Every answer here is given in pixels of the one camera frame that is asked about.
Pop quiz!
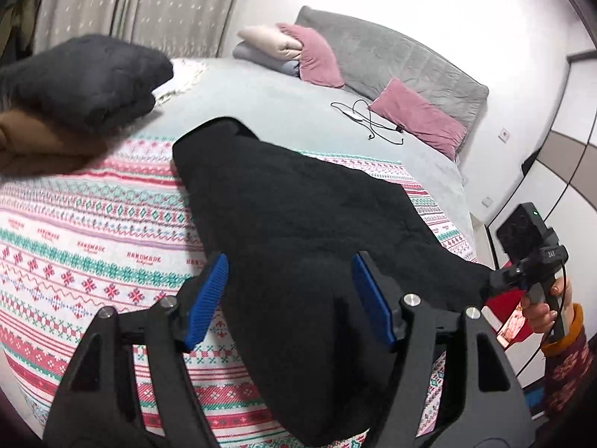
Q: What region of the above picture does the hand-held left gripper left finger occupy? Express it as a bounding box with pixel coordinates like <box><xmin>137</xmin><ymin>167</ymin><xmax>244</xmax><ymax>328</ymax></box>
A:
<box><xmin>42</xmin><ymin>252</ymin><xmax>230</xmax><ymax>448</ymax></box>

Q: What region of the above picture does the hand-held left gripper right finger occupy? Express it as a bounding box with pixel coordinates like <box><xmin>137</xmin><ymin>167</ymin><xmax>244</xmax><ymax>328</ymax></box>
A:
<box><xmin>351</xmin><ymin>251</ymin><xmax>535</xmax><ymax>448</ymax></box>

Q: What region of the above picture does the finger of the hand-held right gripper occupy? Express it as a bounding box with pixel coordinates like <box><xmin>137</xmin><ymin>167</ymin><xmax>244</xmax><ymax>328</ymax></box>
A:
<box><xmin>485</xmin><ymin>265</ymin><xmax>519</xmax><ymax>298</ymax></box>

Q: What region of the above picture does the black garment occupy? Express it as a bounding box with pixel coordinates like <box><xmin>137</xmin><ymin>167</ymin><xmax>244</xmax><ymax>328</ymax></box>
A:
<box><xmin>172</xmin><ymin>116</ymin><xmax>495</xmax><ymax>448</ymax></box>

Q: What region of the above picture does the person's right hand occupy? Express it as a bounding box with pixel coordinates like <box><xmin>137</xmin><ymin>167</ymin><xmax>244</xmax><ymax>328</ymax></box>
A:
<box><xmin>519</xmin><ymin>277</ymin><xmax>573</xmax><ymax>337</ymax></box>

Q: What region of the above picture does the red item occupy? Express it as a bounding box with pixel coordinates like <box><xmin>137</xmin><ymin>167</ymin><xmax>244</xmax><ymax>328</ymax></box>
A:
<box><xmin>485</xmin><ymin>289</ymin><xmax>530</xmax><ymax>343</ymax></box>

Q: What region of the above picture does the white and grey wardrobe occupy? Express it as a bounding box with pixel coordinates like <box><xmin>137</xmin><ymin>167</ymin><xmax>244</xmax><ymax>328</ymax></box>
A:
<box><xmin>485</xmin><ymin>51</ymin><xmax>597</xmax><ymax>383</ymax></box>

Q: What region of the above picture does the printed blanket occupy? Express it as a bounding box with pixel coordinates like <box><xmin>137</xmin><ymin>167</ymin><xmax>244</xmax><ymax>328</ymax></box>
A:
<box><xmin>0</xmin><ymin>135</ymin><xmax>479</xmax><ymax>448</ymax></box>

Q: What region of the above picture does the pink pillow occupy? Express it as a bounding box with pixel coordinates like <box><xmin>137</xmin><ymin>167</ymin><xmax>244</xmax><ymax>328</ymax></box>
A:
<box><xmin>368</xmin><ymin>78</ymin><xmax>468</xmax><ymax>159</ymax></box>
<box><xmin>276</xmin><ymin>22</ymin><xmax>346</xmax><ymax>88</ymax></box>

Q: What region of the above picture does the bed with grey sheet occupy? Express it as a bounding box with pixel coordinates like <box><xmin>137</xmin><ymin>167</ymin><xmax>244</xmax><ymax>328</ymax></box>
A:
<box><xmin>154</xmin><ymin>56</ymin><xmax>476</xmax><ymax>262</ymax></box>

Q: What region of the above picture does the grey padded headboard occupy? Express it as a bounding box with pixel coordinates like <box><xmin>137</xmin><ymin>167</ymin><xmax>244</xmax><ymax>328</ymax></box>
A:
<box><xmin>295</xmin><ymin>6</ymin><xmax>490</xmax><ymax>127</ymax></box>

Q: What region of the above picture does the white lace cloth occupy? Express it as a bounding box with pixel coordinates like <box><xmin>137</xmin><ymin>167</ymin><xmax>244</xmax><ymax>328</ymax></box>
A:
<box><xmin>154</xmin><ymin>58</ymin><xmax>209</xmax><ymax>104</ymax></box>

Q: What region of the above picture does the brown folded garment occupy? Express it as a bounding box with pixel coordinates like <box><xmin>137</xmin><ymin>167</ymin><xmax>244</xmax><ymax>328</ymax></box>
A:
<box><xmin>0</xmin><ymin>108</ymin><xmax>126</xmax><ymax>177</ymax></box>

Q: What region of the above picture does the grey folded cloth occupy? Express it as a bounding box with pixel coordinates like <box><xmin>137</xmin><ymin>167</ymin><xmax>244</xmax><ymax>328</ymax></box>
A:
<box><xmin>232</xmin><ymin>42</ymin><xmax>301</xmax><ymax>78</ymax></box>

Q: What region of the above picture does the dark grey folded garment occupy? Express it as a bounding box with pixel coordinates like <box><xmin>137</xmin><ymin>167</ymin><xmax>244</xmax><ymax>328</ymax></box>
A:
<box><xmin>0</xmin><ymin>34</ymin><xmax>174</xmax><ymax>131</ymax></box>

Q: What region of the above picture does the beige folded pillow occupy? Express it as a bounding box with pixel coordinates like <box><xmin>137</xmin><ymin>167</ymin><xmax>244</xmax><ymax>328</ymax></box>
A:
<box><xmin>237</xmin><ymin>25</ymin><xmax>304</xmax><ymax>63</ymax></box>

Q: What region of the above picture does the beige patterned curtain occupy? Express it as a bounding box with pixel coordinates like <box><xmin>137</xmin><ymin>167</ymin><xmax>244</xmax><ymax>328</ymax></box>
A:
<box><xmin>32</xmin><ymin>0</ymin><xmax>249</xmax><ymax>60</ymax></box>

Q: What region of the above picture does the dark hanging cloth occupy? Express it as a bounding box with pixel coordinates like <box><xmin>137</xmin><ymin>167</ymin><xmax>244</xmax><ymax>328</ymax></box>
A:
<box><xmin>0</xmin><ymin>0</ymin><xmax>50</xmax><ymax>63</ymax></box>

